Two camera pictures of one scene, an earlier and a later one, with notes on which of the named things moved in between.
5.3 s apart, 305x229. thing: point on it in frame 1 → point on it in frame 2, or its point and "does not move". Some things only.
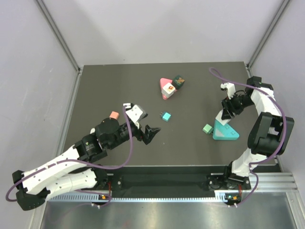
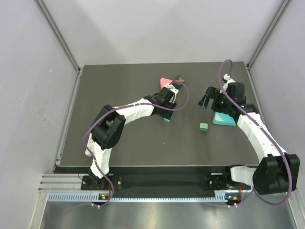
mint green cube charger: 208,129 → 203,127
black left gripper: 149,133 → 167,115
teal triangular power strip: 225,132 → 222,119
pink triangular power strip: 163,82 does not move
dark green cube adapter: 178,81 does not move
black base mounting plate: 167,181 does not move
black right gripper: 228,105 → 211,93
